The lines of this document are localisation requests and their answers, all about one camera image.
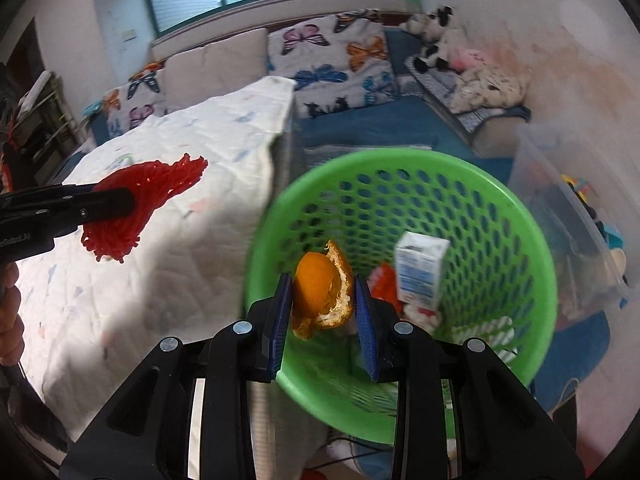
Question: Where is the white quilted table blanket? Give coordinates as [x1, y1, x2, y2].
[2, 107, 273, 479]

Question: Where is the beige sofa cushion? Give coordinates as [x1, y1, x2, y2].
[164, 28, 268, 113]

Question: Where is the spotted cream cloth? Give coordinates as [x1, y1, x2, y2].
[447, 65, 530, 115]

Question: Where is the orange peel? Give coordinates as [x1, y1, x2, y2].
[291, 240, 355, 340]

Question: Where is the green plastic trash basket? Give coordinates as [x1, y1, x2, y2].
[243, 146, 559, 446]

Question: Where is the butterfly print pillow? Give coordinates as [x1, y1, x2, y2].
[267, 9, 400, 119]
[102, 62, 167, 139]

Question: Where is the blue sofa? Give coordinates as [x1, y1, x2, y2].
[84, 27, 534, 187]

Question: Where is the black white plush cow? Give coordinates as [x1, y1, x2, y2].
[400, 6, 469, 74]

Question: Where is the left butterfly print pillow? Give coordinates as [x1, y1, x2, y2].
[102, 62, 167, 139]

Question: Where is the metal clothes rack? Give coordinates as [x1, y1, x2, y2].
[1, 70, 86, 191]

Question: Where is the wall power socket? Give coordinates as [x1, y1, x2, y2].
[122, 29, 137, 42]

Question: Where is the orange snack wrapper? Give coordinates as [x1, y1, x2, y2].
[367, 262, 402, 314]

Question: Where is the black cable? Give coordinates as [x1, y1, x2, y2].
[319, 435, 396, 470]

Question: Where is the white paper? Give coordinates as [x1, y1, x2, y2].
[402, 304, 442, 335]

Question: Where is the pink plush toy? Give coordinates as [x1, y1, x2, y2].
[448, 48, 495, 74]

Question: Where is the person's left hand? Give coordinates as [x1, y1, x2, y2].
[0, 262, 25, 366]

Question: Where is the red foam fruit net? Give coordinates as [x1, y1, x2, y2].
[81, 154, 208, 263]

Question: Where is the blue white milk carton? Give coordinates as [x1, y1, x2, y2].
[394, 231, 450, 311]

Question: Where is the right butterfly print pillow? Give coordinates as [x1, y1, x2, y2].
[267, 9, 400, 119]

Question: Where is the clear plastic storage bin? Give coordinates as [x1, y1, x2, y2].
[508, 125, 639, 328]

